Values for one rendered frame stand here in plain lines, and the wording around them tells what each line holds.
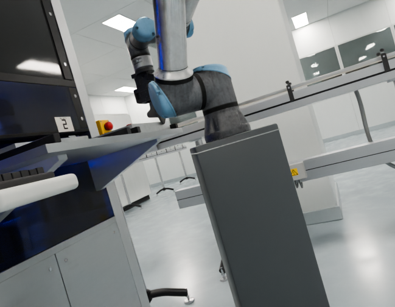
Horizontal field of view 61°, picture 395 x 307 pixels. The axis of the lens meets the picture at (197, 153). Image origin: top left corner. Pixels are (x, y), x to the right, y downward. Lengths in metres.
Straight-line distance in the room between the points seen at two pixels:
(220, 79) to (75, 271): 0.83
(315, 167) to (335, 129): 7.12
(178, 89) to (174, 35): 0.14
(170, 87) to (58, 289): 0.75
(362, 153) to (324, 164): 0.20
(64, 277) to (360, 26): 8.74
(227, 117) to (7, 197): 0.68
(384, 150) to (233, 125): 1.14
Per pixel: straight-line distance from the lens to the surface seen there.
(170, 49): 0.95
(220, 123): 1.02
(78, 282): 1.33
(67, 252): 1.30
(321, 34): 9.27
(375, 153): 1.99
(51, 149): 0.77
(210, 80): 1.03
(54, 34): 1.61
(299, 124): 2.56
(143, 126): 1.14
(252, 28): 2.68
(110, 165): 1.39
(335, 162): 1.99
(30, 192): 0.56
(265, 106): 1.97
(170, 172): 10.24
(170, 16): 0.93
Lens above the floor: 0.78
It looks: 1 degrees down
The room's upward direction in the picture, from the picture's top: 16 degrees counter-clockwise
